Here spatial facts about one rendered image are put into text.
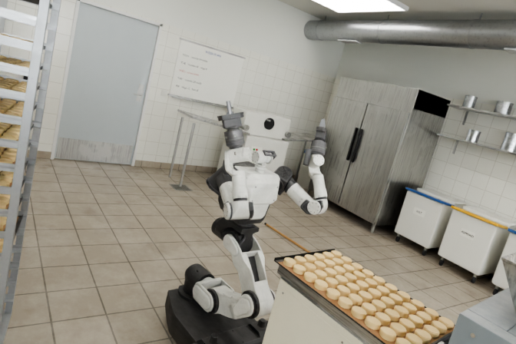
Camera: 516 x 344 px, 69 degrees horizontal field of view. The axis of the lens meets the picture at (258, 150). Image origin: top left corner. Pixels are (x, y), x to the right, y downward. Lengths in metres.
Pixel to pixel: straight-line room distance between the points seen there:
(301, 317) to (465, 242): 3.77
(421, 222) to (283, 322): 3.94
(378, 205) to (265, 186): 3.54
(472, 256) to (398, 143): 1.59
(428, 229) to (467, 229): 0.49
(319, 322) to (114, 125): 4.62
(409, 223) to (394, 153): 0.95
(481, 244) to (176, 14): 4.85
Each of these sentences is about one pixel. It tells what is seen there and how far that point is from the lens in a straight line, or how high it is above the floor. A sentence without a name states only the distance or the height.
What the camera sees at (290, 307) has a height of 0.76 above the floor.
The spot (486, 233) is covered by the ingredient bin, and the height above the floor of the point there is 0.62.
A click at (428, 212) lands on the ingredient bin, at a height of 0.56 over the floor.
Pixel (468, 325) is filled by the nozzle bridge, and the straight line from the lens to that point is 1.04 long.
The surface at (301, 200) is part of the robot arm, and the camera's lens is 2.19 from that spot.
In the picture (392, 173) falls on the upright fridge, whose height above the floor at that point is 0.89.
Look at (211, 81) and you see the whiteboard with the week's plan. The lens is 6.02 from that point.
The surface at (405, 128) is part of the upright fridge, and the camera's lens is 5.35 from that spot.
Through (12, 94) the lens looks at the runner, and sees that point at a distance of 1.61.
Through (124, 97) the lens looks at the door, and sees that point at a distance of 5.64.
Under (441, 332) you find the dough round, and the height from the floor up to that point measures 0.91.
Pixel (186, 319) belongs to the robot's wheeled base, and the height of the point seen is 0.17.
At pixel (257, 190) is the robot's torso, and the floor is 1.03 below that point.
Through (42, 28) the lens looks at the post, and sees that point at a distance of 1.56.
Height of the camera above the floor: 1.56
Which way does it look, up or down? 9 degrees down
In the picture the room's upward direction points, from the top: 14 degrees clockwise
